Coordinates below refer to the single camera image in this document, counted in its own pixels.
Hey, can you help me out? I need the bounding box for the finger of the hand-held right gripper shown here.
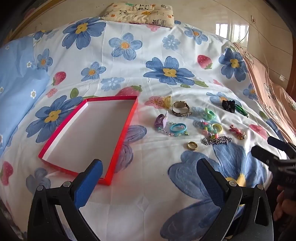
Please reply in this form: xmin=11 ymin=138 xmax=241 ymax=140
xmin=267 ymin=136 xmax=296 ymax=152
xmin=251 ymin=145 xmax=286 ymax=165

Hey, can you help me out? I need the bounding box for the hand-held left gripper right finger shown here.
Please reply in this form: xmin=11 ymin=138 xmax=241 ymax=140
xmin=196 ymin=158 xmax=273 ymax=241

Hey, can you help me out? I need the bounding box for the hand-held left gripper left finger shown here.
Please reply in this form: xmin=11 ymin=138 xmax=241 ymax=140
xmin=27 ymin=159 xmax=103 ymax=241

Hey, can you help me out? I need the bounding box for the pink hair clip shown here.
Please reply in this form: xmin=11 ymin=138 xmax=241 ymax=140
xmin=229 ymin=125 xmax=247 ymax=140

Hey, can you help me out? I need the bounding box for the silver chain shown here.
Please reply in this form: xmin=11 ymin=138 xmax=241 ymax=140
xmin=203 ymin=136 xmax=233 ymax=146

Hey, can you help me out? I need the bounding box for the red shallow box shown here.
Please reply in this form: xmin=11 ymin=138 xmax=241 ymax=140
xmin=38 ymin=95 xmax=139 ymax=186

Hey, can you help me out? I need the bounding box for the colourful charm bracelet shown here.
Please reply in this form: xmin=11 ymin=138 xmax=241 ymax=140
xmin=195 ymin=120 xmax=220 ymax=139

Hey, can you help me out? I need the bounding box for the blue plastic bracelet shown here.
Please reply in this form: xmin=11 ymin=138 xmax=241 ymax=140
xmin=169 ymin=123 xmax=187 ymax=135

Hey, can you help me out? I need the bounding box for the pastel beaded bracelet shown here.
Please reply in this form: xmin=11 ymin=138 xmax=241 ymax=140
xmin=156 ymin=120 xmax=189 ymax=137

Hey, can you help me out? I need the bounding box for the mint green hair clip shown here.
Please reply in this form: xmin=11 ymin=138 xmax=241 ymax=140
xmin=201 ymin=108 xmax=218 ymax=121

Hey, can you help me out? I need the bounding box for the gold mesh band watch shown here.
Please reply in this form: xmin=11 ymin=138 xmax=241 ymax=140
xmin=171 ymin=101 xmax=193 ymax=117

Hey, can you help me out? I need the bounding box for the purple hair clip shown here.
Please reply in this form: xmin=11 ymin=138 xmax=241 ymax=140
xmin=154 ymin=110 xmax=169 ymax=128

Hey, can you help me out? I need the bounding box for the yellow hair clip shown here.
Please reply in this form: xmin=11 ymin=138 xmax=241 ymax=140
xmin=162 ymin=95 xmax=173 ymax=109

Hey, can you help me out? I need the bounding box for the person's right hand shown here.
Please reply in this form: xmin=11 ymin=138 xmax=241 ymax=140
xmin=273 ymin=185 xmax=296 ymax=223

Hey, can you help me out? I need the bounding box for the dark green hair clip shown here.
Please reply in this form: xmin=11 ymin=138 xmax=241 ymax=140
xmin=235 ymin=104 xmax=250 ymax=117

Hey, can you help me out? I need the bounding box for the black scrunchie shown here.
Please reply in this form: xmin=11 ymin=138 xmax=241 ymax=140
xmin=221 ymin=100 xmax=236 ymax=113

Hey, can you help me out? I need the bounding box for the peach printed blanket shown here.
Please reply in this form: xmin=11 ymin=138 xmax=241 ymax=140
xmin=233 ymin=42 xmax=296 ymax=145

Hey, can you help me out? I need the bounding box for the light blue daisy pillow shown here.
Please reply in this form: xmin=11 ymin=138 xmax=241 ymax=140
xmin=0 ymin=37 xmax=50 ymax=153

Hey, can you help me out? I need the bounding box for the floral bedsheet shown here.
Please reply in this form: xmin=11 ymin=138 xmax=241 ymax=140
xmin=0 ymin=17 xmax=287 ymax=241

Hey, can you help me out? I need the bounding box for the panda print cushion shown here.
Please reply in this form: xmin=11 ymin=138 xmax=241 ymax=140
xmin=100 ymin=2 xmax=174 ymax=28

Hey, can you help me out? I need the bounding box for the wooden door frame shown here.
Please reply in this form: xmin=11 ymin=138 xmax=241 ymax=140
xmin=285 ymin=74 xmax=296 ymax=100

